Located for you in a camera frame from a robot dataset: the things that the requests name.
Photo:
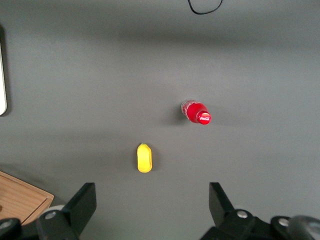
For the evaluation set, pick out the beige plastic tray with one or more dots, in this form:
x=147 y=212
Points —
x=2 y=80

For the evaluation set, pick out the red cola bottle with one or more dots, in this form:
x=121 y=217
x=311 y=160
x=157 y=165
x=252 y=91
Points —
x=197 y=113

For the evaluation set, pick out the yellow lemon toy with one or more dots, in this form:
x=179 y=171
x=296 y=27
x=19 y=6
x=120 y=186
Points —
x=144 y=158

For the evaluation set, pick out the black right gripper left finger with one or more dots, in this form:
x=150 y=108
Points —
x=80 y=210

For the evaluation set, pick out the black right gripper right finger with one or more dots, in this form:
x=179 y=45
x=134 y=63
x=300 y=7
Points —
x=223 y=212

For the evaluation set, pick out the wooden drawer cabinet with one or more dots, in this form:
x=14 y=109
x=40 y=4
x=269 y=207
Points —
x=20 y=195

